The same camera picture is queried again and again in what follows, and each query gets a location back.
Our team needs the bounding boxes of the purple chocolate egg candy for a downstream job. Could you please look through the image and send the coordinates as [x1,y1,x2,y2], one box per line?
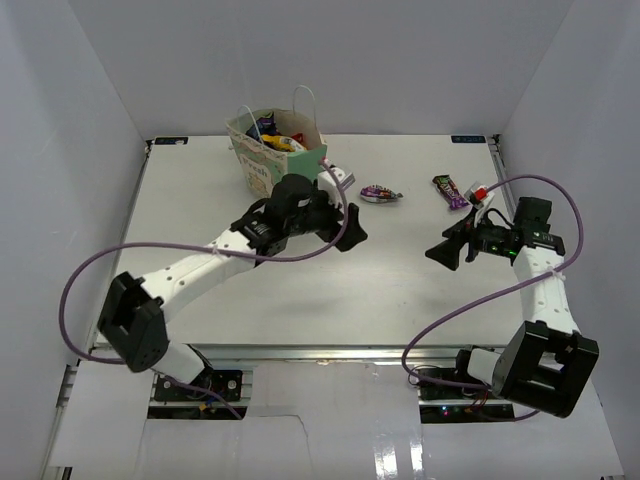
[359,185,404,204]

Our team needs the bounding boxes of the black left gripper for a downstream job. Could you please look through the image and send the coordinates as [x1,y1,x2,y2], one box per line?
[285,183,365,252]

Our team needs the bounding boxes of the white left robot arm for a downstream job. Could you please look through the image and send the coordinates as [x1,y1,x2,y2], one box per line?
[98,166,368,399]

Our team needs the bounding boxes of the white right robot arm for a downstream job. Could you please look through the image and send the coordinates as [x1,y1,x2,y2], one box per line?
[425,197,599,418]

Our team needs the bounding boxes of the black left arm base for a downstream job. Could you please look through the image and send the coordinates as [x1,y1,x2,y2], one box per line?
[153,367,244,406]

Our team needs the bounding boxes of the yellow snack bar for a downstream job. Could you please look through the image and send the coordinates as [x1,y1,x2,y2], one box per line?
[261,134,307,153]

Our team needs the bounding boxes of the dark purple candy bar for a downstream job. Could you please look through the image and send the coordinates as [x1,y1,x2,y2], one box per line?
[432,174,470,211]

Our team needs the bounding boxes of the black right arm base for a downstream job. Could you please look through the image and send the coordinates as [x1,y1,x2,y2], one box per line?
[408,375,516,425]

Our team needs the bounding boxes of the green paper gift bag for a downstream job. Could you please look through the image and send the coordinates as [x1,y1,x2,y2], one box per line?
[225,105,327,198]

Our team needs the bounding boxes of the white foam board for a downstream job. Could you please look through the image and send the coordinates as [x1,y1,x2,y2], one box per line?
[50,363,623,479]

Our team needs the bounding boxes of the blue purple snack bag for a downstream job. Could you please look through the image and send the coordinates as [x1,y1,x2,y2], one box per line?
[246,111,279,142]

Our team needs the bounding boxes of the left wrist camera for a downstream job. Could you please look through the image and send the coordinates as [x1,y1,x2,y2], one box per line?
[316,159,355,206]

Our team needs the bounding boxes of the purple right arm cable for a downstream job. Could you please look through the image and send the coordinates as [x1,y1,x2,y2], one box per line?
[402,174,586,421]

